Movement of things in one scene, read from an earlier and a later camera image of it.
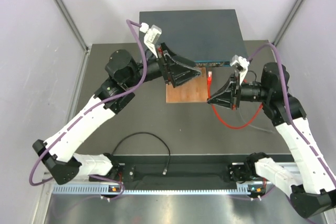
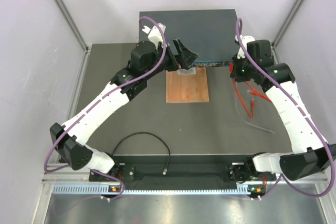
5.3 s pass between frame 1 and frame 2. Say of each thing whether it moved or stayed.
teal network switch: stayed
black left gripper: moved
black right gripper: moved
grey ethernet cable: stayed
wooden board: stayed
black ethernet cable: stayed
